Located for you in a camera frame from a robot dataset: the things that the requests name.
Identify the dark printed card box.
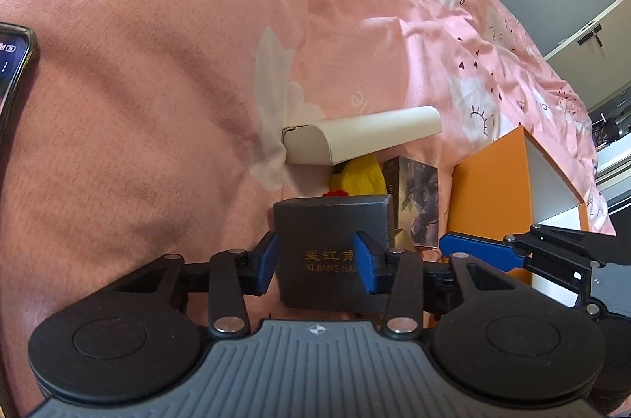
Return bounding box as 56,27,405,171
382,156,439,248

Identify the long white box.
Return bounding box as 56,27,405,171
281,106,442,166

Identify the orange cardboard box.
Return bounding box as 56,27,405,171
446,125,599,295

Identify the beige door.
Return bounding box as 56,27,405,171
542,0,631,103

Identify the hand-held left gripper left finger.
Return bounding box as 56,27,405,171
111,231,282,341

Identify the yellow plush toy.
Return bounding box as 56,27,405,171
329,154,388,197

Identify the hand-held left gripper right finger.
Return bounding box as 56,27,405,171
354,231,533,341

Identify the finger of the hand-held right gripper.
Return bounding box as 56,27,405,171
440,225,598,297

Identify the black door handle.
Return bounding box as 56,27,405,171
578,22,605,48

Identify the pink printed blanket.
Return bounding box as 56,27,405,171
0,0,617,418

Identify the smartphone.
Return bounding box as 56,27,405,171
0,22,39,162

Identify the dark grey gift box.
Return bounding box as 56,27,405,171
273,195,395,315

